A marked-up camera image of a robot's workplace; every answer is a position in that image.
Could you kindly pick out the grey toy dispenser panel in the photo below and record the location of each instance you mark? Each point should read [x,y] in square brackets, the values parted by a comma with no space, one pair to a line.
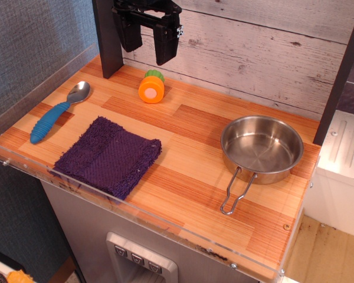
[135,263]

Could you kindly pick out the dark wooden post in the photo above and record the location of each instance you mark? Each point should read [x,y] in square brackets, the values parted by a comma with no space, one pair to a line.
[108,39]
[336,92]

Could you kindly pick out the dark left wooden post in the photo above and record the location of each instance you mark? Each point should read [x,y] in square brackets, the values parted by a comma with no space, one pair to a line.
[108,39]

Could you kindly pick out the clear acrylic table guard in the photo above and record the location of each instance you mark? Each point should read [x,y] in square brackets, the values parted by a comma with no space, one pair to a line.
[180,195]

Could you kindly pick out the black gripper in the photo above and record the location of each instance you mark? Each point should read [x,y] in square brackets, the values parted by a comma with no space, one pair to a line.
[161,16]

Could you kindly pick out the dark right wooden post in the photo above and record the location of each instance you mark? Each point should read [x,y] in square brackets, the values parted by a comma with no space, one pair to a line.
[336,92]

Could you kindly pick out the white cabinet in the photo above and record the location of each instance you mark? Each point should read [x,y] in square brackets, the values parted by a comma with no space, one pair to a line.
[330,197]

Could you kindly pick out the orange toy at corner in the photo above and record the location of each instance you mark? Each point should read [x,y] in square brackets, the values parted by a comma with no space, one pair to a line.
[19,277]

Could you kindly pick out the blue handled metal spoon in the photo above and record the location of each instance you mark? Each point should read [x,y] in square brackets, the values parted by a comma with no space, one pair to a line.
[43,126]

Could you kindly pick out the stainless steel pan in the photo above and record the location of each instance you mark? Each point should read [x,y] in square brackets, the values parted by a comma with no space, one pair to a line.
[259,150]

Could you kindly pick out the purple folded towel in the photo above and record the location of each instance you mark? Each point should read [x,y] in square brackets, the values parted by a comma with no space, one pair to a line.
[109,158]

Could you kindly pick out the orange toy carrot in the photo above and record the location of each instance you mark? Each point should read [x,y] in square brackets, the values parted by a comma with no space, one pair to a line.
[152,88]

